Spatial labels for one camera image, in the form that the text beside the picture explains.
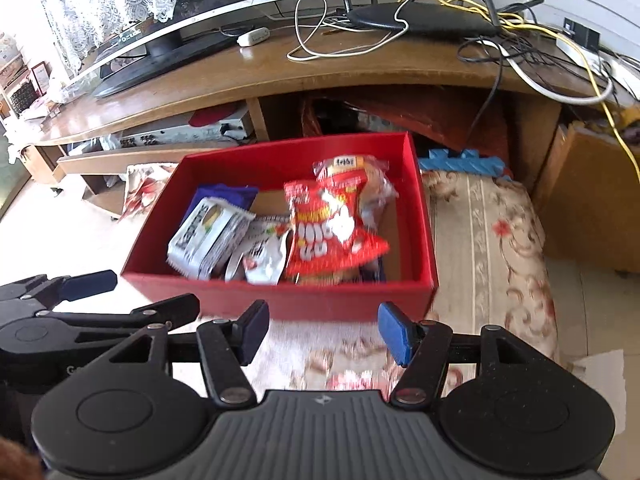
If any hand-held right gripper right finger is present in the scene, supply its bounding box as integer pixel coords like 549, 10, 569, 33
377, 301, 571, 407

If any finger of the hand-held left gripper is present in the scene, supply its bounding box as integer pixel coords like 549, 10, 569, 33
0, 269, 118, 313
37, 292, 202, 343

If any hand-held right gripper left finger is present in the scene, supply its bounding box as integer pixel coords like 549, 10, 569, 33
107, 299, 271, 407

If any red cardboard box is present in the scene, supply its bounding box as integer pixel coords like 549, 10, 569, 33
120, 131, 440, 322

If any white and red snack packet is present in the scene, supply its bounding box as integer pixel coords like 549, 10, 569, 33
225, 215, 293, 286

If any white wafer packet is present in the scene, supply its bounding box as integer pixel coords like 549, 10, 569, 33
166, 197, 256, 281

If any orange-brown clear snack packet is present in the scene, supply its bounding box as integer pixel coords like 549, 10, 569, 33
285, 267, 361, 286

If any dark blue snack packet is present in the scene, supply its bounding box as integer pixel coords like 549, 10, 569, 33
192, 185, 260, 211

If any round bun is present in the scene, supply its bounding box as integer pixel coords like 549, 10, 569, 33
312, 154, 398, 241

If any floral tablecloth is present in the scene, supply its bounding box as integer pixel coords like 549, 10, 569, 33
120, 162, 558, 391

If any blue plastic object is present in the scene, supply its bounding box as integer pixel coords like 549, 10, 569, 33
417, 147, 513, 181

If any silver media player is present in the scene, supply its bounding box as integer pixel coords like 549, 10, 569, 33
120, 107, 253, 148

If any white paper sheet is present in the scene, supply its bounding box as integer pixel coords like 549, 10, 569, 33
565, 350, 628, 436

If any wooden television stand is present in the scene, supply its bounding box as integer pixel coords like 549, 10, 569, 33
22, 20, 621, 221

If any brown cardboard box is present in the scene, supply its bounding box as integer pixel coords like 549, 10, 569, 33
532, 122, 640, 273

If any white lace cloth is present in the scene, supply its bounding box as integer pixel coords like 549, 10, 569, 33
30, 0, 196, 76

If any white power adapter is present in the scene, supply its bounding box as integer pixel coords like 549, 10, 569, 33
235, 27, 271, 47

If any white power strip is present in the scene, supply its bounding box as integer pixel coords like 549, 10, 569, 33
555, 17, 640, 106

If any black cable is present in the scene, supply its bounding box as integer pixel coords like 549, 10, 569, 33
457, 35, 621, 158

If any white cable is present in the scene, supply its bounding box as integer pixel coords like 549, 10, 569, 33
286, 0, 408, 63

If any yellow cable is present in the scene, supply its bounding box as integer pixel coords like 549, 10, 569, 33
397, 0, 640, 186

